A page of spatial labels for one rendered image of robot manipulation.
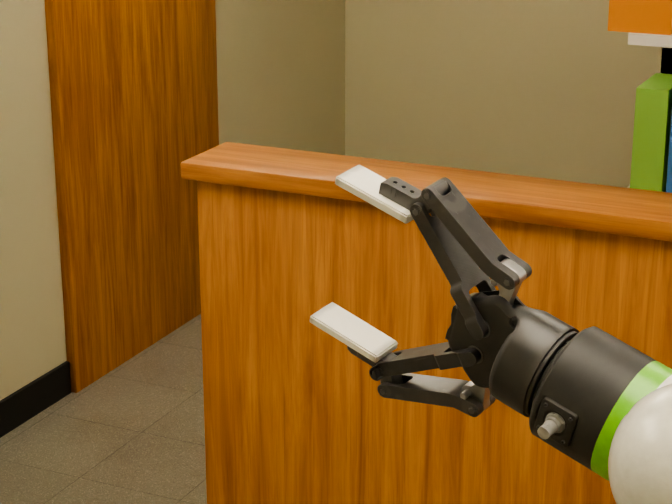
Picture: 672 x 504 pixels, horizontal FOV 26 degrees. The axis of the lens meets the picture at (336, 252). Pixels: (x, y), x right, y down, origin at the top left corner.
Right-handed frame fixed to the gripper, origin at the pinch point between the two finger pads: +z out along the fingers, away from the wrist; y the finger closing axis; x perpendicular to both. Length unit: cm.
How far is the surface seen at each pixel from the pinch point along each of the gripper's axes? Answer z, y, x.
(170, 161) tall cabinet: 209, 184, 222
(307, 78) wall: 233, 199, 325
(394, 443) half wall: 34, 97, 83
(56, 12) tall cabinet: 215, 120, 175
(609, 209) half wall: 16, 46, 97
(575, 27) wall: 157, 161, 384
